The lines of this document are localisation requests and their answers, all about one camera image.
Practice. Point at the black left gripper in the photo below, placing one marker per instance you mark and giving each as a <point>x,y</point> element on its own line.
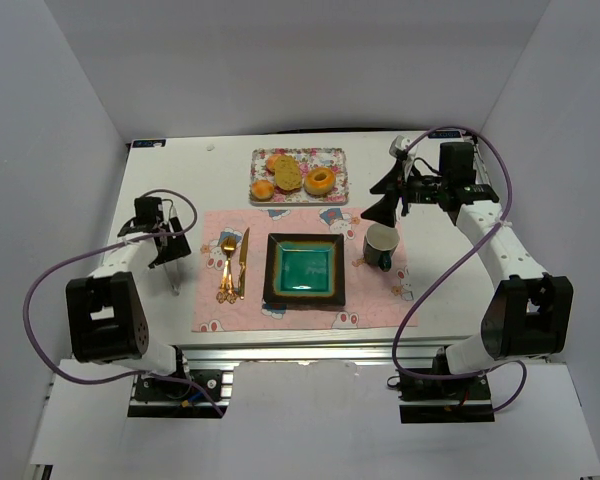
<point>175,248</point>

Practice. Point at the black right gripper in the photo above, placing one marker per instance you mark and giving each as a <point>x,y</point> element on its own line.
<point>403,186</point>

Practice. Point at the seeded bread slice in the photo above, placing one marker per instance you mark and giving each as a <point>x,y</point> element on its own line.
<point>288,176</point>

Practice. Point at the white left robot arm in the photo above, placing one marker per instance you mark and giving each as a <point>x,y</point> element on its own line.
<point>107,321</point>

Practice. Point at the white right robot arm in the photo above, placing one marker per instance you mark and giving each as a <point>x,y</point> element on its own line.
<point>529,313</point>

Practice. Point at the green white mug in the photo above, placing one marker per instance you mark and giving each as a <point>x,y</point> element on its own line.
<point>380,242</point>

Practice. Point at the orange glazed donut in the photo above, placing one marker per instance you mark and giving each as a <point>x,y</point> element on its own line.
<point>319,181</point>

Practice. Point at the floral rectangular tray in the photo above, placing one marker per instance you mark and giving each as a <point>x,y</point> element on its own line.
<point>308,159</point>

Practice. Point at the gold knife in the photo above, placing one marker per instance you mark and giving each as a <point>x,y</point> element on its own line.
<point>243,264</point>

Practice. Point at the gold fork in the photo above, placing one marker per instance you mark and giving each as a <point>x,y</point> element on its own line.
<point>226,290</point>

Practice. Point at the black teal square plate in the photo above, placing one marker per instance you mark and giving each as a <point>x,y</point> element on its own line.
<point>305,270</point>

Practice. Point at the round bun front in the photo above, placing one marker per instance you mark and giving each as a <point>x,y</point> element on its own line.
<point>262,190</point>

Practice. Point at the round bun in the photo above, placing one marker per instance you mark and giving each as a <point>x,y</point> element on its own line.
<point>262,190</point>
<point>271,162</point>

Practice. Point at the pink bunny placemat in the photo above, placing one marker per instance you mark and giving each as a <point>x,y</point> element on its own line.
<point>374,299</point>

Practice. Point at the round bun rear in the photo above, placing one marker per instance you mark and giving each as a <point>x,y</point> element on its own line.
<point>271,162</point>

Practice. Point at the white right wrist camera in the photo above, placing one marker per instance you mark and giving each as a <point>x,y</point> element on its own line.
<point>399,146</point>

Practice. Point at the aluminium table rail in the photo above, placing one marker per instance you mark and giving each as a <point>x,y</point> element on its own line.
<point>355,351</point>

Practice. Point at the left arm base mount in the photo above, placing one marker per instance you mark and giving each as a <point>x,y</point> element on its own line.
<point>152,398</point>

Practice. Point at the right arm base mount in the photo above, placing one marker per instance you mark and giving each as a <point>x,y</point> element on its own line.
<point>426,398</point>

